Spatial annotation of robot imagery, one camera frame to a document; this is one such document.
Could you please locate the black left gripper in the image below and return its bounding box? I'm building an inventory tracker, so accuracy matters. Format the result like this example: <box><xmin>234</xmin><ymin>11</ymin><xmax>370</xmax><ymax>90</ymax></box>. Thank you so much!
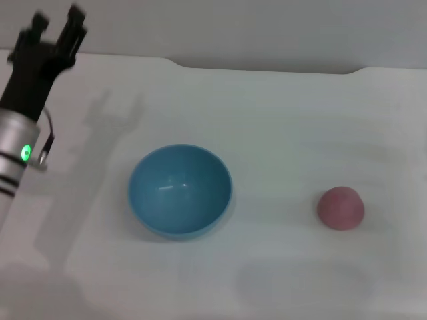
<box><xmin>0</xmin><ymin>4</ymin><xmax>89</xmax><ymax>123</ymax></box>

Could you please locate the blue bowl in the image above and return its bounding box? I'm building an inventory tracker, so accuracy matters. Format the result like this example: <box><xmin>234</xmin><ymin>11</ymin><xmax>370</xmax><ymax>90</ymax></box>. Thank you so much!
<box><xmin>128</xmin><ymin>143</ymin><xmax>233</xmax><ymax>241</ymax></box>

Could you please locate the pink peach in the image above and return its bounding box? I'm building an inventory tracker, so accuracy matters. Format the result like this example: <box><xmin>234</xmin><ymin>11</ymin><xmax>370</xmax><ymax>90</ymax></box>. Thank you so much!
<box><xmin>316</xmin><ymin>185</ymin><xmax>366</xmax><ymax>231</ymax></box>

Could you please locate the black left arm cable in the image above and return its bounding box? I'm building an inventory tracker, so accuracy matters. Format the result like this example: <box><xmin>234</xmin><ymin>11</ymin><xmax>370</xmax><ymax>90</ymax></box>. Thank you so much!
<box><xmin>30</xmin><ymin>106</ymin><xmax>57</xmax><ymax>171</ymax></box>

